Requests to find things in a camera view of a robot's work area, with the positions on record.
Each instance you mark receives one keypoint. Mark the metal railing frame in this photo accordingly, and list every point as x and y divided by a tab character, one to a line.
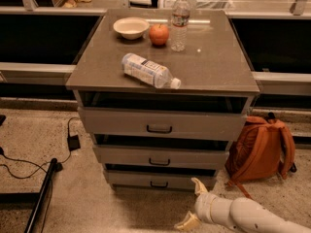
56	74

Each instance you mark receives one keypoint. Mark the lying labelled water bottle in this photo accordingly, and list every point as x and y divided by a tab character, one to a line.
148	72

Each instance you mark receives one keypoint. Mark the red apple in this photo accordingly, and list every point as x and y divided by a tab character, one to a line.
159	34

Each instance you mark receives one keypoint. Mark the grey bottom drawer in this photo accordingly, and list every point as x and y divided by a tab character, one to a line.
179	179

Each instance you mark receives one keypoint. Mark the white bowl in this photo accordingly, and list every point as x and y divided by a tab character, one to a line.
131	28

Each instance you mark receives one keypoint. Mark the grey drawer cabinet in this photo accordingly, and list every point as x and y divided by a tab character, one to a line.
215	76

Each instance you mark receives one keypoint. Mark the grey middle drawer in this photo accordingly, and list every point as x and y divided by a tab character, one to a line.
194	159

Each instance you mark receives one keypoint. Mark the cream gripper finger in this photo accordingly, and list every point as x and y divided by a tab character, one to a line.
188	223
199	187

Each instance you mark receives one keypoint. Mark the grey top drawer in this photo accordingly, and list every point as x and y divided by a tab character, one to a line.
162	124

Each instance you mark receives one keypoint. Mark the orange backpack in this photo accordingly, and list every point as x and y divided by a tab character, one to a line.
264	148

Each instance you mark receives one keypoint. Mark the upright clear water bottle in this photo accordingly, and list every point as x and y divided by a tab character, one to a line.
179	22

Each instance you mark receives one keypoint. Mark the grey drawer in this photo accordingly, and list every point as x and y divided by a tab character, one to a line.
194	159
179	179
162	124

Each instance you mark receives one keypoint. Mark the black power adapter with cable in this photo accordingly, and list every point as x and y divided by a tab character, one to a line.
73	143

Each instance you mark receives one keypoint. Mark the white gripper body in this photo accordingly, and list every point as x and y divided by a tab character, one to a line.
203	205

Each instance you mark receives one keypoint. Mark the black metal stand leg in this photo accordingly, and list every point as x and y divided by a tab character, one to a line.
36	199

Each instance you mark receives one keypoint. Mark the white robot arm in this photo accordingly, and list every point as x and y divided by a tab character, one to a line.
241	215

